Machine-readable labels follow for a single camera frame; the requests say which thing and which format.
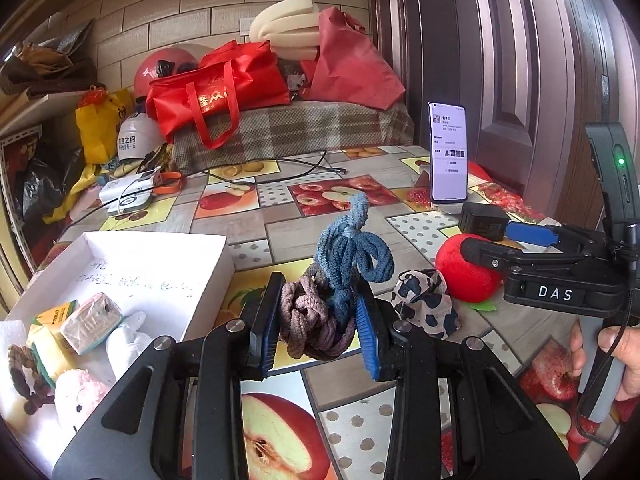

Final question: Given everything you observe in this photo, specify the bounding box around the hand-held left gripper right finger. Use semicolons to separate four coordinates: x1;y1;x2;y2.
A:
352;280;581;480

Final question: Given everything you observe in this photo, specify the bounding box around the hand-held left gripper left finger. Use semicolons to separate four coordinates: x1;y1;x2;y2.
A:
52;271;287;480

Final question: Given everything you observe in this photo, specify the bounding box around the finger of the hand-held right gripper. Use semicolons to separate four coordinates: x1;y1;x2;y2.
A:
505;221;609;257
460;236;577;274

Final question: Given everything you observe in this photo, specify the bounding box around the red plush apple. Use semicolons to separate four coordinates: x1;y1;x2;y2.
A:
435;233;503;313

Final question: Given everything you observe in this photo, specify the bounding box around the brown hair tie bundle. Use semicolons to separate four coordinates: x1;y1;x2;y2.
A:
278;265;361;361

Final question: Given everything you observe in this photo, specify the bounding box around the blue hair tie bundle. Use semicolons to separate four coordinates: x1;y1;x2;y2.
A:
315;192;393;328

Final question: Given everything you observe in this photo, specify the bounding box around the white cardboard box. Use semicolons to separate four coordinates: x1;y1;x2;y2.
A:
0;231;236;431

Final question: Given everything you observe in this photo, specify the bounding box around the person's right hand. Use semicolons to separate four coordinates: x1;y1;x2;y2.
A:
570;319;640;402

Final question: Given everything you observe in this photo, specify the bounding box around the black charger adapter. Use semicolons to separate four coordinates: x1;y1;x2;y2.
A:
459;202;510;241

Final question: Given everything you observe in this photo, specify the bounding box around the cow-print scrunchie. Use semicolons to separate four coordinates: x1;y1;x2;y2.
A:
391;268;460;341

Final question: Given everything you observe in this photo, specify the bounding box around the fruit-print tablecloth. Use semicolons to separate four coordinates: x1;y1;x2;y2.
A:
0;145;640;480

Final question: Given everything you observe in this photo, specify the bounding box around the smartphone with lit screen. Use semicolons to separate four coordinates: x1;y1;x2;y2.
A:
427;101;469;206

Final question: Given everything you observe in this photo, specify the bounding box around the white plush toy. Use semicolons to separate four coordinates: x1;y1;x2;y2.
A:
106;311;151;381

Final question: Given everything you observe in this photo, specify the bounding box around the small wrapped packet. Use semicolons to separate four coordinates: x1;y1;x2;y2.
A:
61;292;123;356

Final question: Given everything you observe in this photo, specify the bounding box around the brown panelled door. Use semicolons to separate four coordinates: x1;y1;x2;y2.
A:
370;0;640;233

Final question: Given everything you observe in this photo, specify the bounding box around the white power bank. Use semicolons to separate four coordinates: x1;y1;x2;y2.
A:
98;170;163;216

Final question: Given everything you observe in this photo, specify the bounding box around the pink plush toy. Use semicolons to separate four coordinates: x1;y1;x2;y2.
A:
54;369;111;433

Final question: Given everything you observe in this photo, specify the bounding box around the plaid blanket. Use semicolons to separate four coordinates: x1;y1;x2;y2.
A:
167;100;416;176

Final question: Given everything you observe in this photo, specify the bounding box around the yellow printed tissue pack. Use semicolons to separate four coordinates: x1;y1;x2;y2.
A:
32;300;81;327

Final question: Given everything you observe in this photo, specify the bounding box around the yellow and green sponge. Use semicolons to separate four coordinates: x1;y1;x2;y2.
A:
27;329;71;391

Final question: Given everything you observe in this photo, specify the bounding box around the white helmet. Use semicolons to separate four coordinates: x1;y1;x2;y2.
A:
116;112;168;163

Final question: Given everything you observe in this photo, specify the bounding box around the yellow cloth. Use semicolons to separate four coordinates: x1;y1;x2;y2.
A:
42;160;103;226

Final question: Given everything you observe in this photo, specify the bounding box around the pink-red fabric bag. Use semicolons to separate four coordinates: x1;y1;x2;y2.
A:
302;6;406;111

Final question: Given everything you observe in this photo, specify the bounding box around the red tote bag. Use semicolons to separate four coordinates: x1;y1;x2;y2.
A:
145;40;292;150

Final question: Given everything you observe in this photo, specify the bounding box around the yellow plastic bag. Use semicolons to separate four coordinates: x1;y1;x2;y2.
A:
75;87;136;165

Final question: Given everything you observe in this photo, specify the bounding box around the white tissue paper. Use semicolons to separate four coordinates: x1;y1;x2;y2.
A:
0;320;31;363

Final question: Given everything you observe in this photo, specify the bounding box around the black plastic bag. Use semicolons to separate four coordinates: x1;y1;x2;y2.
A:
12;150;76;221

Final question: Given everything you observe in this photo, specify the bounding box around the red helmet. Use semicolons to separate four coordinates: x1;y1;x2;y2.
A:
132;44;216;103

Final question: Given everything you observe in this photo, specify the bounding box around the cream foam pad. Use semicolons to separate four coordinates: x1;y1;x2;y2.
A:
248;0;331;61

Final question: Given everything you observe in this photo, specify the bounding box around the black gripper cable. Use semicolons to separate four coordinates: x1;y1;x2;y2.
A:
572;225;640;447

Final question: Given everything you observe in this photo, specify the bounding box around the orange strap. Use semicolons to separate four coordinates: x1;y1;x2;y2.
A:
155;171;183;196

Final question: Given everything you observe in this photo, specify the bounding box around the knotted rope toy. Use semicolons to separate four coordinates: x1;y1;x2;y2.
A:
7;344;56;416

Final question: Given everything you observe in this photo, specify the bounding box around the wooden wall shelf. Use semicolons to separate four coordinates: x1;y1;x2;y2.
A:
0;90;78;136

